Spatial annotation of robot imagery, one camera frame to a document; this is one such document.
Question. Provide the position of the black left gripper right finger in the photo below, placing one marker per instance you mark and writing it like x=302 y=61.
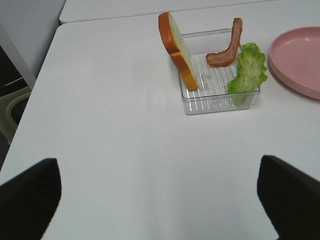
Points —
x=290 y=198

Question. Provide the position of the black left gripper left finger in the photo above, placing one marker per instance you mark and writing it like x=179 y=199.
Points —
x=29 y=201

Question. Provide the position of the green lettuce leaf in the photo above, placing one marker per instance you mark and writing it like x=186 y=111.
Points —
x=251 y=70

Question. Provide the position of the bacon strip from tray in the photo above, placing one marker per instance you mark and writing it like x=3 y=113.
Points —
x=228 y=56

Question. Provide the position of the bread slice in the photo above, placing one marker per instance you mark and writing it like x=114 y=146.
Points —
x=176 y=47

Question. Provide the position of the clear left plastic tray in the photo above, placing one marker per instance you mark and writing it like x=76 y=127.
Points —
x=212 y=93

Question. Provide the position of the pink round plate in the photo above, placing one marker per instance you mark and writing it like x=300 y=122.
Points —
x=294 y=58

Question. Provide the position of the white neighbouring table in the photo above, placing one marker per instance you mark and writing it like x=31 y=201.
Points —
x=89 y=10

